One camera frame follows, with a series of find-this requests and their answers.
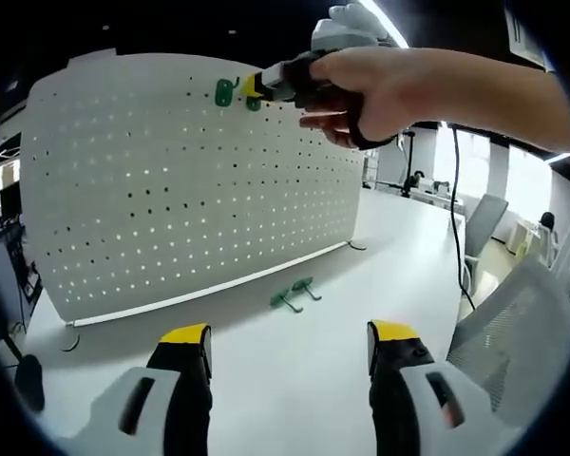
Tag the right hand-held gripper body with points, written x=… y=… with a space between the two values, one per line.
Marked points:
x=347 y=33

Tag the black tripod stand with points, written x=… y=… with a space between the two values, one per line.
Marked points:
x=407 y=161

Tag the black computer mouse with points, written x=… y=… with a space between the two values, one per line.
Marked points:
x=31 y=380

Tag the grey padded office chair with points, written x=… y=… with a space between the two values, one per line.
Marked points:
x=484 y=223

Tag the person's right hand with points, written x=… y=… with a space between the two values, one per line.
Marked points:
x=380 y=95

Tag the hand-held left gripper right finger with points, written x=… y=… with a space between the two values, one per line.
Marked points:
x=399 y=408

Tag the white perforated mounting plate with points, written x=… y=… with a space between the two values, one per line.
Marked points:
x=171 y=190

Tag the grey mesh office chair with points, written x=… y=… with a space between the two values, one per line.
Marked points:
x=513 y=342

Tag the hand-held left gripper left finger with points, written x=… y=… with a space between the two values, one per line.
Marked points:
x=180 y=408

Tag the green hook assembly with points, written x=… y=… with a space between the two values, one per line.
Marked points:
x=300 y=286
x=279 y=299
x=253 y=104
x=223 y=92

